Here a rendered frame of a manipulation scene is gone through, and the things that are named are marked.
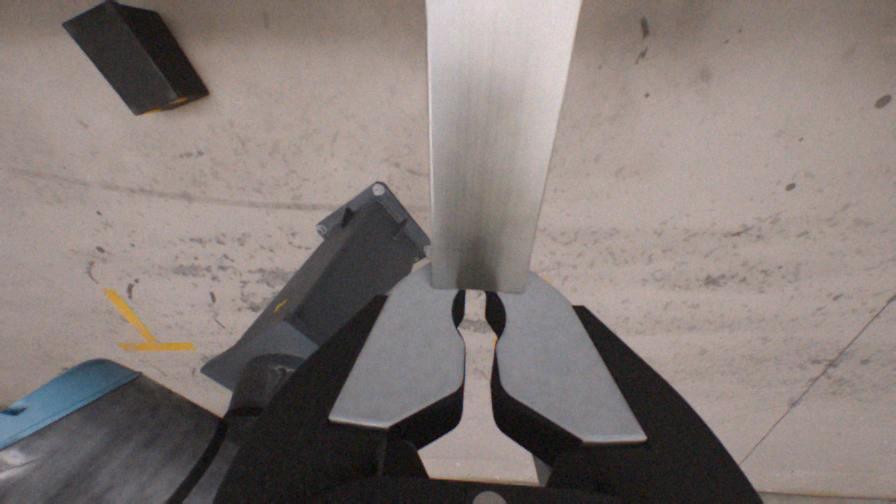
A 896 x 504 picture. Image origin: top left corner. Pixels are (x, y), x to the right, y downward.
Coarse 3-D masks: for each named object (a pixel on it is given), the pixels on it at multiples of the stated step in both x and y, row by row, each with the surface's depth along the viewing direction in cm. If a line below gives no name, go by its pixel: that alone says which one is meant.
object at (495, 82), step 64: (448, 0) 6; (512, 0) 6; (576, 0) 6; (448, 64) 6; (512, 64) 6; (448, 128) 7; (512, 128) 7; (448, 192) 8; (512, 192) 8; (448, 256) 9; (512, 256) 9
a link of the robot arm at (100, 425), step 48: (48, 384) 30; (96, 384) 32; (144, 384) 36; (0, 432) 27; (48, 432) 28; (96, 432) 31; (144, 432) 33; (192, 432) 37; (0, 480) 27; (48, 480) 28; (96, 480) 30; (144, 480) 32
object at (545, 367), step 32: (544, 288) 10; (512, 320) 8; (544, 320) 8; (576, 320) 8; (512, 352) 7; (544, 352) 7; (576, 352) 7; (512, 384) 7; (544, 384) 7; (576, 384) 7; (608, 384) 7; (512, 416) 7; (544, 416) 6; (576, 416) 6; (608, 416) 6; (544, 448) 6; (576, 448) 6; (544, 480) 8
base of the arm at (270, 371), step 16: (256, 368) 50; (272, 368) 50; (288, 368) 50; (240, 384) 50; (256, 384) 49; (272, 384) 49; (240, 400) 48; (256, 400) 47; (224, 416) 47; (256, 416) 45
